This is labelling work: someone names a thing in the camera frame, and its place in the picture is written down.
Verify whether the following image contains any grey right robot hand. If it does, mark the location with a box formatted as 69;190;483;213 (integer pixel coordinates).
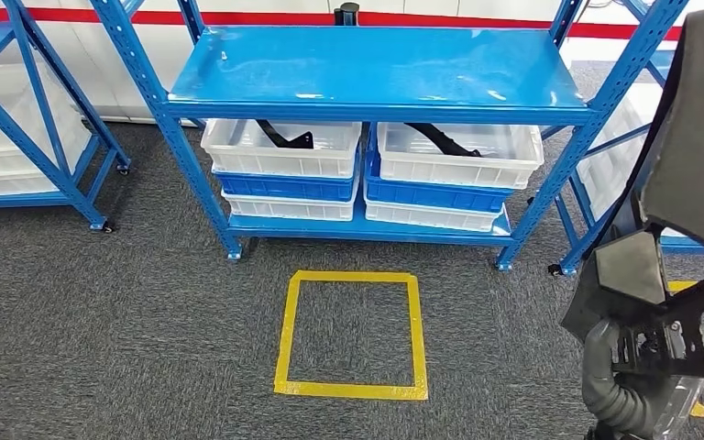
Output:
581;318;704;440

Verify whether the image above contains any black plastic panel part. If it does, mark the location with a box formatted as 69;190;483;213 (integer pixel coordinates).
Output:
560;5;704;380

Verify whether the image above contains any blue metal shelf rack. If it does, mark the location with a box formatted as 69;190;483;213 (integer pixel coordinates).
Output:
0;0;131;233
87;0;690;274
540;0;704;278

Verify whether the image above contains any translucent white storage crate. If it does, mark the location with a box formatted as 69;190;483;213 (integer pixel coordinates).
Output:
577;82;663;221
0;151;83;199
0;60;94;174

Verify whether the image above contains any white plastic crate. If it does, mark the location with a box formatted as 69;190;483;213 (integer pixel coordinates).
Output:
364;197;505;233
377;122;545;191
201;118;364;180
221;189;358;222

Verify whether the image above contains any red barrier belt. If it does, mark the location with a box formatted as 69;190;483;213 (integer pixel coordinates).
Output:
0;6;684;41

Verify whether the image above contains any black plastic bracket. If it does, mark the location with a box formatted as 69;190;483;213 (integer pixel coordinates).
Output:
256;119;315;150
405;122;484;158

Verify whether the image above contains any black barrier post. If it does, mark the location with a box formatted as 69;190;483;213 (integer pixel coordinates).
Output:
334;1;360;28

